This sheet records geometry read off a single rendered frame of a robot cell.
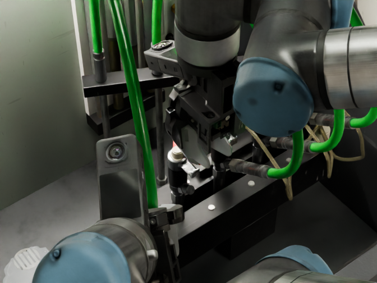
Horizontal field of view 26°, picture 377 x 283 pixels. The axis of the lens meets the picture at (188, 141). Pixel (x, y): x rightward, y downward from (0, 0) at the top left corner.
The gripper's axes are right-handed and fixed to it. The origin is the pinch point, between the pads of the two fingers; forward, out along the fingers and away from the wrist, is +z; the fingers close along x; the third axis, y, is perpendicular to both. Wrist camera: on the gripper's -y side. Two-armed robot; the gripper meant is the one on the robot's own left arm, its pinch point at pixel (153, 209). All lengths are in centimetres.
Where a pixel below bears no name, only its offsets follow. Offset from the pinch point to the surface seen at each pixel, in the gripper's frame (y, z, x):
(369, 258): 15.1, 29.7, 25.2
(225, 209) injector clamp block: 4.2, 29.4, 5.1
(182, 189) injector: -0.3, 22.7, 0.1
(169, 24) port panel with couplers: -27, 45, -1
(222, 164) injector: -2.7, 27.2, 6.1
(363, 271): 16.6, 27.9, 24.0
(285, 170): -1.0, 13.9, 15.7
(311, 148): -3.0, 22.1, 19.6
